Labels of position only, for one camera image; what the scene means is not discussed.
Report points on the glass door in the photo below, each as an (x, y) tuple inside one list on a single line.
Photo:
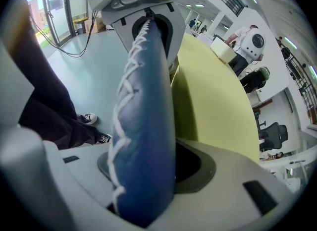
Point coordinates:
[(58, 9)]

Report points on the yellow-lidded bin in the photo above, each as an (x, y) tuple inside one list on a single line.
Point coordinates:
[(79, 25)]

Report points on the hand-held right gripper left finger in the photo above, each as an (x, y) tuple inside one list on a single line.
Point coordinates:
[(62, 188)]

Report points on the person's dark trousers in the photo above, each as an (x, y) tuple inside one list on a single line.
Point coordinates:
[(44, 101)]

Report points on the black bag with green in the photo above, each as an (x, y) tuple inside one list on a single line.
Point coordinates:
[(255, 80)]

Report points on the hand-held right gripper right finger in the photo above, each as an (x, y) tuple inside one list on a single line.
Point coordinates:
[(223, 195)]

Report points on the yellow-green table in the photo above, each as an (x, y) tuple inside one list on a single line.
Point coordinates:
[(213, 101)]

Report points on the person's black sneaker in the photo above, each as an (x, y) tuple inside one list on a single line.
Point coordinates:
[(105, 138), (89, 118)]

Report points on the cardboard box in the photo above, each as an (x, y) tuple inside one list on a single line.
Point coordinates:
[(96, 24)]

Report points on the white box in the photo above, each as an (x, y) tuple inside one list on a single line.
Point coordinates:
[(224, 49)]

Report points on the black stair railing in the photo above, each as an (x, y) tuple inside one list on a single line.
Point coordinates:
[(301, 81)]

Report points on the black office chair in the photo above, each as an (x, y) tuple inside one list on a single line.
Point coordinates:
[(273, 135)]

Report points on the blue white-stitched chair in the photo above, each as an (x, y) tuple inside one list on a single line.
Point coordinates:
[(148, 126)]

